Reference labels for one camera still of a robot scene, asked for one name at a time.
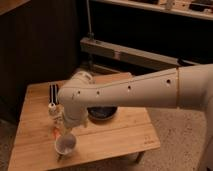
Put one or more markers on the wooden table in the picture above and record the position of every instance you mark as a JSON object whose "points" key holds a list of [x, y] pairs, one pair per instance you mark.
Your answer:
{"points": [[131, 131]]}

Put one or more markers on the wooden shelf with items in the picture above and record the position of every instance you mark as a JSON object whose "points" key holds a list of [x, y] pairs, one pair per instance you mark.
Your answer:
{"points": [[167, 8]]}

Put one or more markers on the small white figurine stack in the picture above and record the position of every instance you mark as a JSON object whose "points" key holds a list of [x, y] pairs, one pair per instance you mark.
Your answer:
{"points": [[55, 113]]}

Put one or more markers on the black round bowl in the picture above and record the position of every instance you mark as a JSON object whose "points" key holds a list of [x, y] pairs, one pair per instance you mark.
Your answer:
{"points": [[101, 113]]}

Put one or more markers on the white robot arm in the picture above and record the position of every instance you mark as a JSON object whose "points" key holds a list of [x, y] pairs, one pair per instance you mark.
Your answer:
{"points": [[189, 87]]}

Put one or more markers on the metal vertical pole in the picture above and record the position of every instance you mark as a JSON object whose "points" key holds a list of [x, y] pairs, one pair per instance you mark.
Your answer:
{"points": [[90, 32]]}

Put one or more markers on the black striped flat object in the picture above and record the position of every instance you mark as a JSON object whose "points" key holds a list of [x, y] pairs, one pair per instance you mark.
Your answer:
{"points": [[53, 93]]}

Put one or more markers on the grey metal rail beam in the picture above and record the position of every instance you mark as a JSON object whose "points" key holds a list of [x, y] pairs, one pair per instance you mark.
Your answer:
{"points": [[131, 55]]}

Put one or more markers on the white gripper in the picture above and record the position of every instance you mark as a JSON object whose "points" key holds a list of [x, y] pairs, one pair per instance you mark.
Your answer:
{"points": [[71, 121]]}

